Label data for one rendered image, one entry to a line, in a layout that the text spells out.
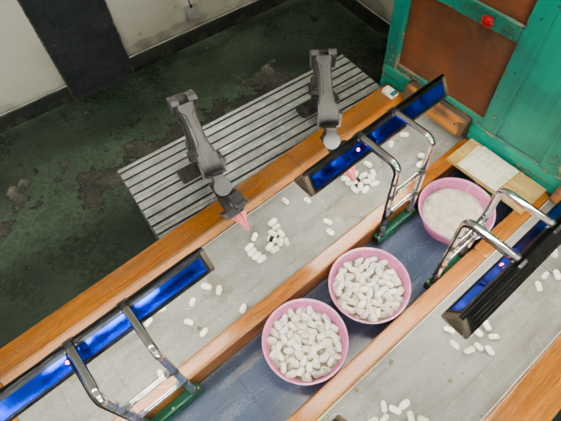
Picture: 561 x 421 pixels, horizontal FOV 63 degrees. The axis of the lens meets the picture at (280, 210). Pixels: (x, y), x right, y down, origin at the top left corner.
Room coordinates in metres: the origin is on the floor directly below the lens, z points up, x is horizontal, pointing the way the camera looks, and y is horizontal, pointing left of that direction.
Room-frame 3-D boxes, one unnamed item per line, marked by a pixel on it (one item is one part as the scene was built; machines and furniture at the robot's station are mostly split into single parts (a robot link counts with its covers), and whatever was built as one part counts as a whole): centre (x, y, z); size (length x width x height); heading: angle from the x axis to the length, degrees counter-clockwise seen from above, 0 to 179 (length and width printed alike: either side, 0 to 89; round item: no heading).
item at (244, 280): (0.77, 0.07, 0.73); 1.81 x 0.30 x 0.02; 125
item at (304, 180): (0.97, -0.32, 1.08); 0.62 x 0.08 x 0.07; 125
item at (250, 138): (1.14, -0.08, 0.65); 1.20 x 0.90 x 0.04; 120
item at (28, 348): (0.94, 0.19, 0.67); 1.81 x 0.12 x 0.19; 125
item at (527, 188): (0.97, -0.80, 0.77); 0.33 x 0.15 x 0.01; 35
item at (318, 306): (0.42, -0.04, 0.72); 0.27 x 0.27 x 0.10
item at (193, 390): (0.34, 0.42, 0.90); 0.20 x 0.19 x 0.45; 125
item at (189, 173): (1.21, 0.31, 0.71); 0.20 x 0.07 x 0.08; 120
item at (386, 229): (0.90, -0.37, 0.90); 0.20 x 0.19 x 0.45; 125
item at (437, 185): (0.84, -0.62, 0.72); 0.27 x 0.27 x 0.10
